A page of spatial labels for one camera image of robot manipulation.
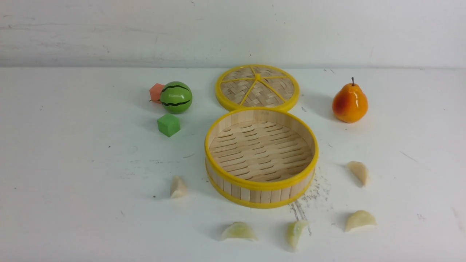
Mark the red-orange toy cube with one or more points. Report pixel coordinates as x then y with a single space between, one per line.
155 92

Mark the green toy cube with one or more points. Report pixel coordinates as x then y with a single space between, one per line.
168 124

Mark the white dumpling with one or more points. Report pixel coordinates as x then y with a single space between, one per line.
178 188
360 218
360 171

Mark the bamboo steamer tray yellow rim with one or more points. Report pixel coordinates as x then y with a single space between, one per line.
260 157

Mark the greenish dumpling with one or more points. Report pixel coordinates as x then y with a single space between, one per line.
294 231
239 230

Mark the orange toy pear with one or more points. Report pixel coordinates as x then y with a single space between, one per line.
350 104

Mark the green toy watermelon ball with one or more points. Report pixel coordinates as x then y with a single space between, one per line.
176 97

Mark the woven bamboo steamer lid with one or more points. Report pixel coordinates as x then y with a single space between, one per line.
257 85

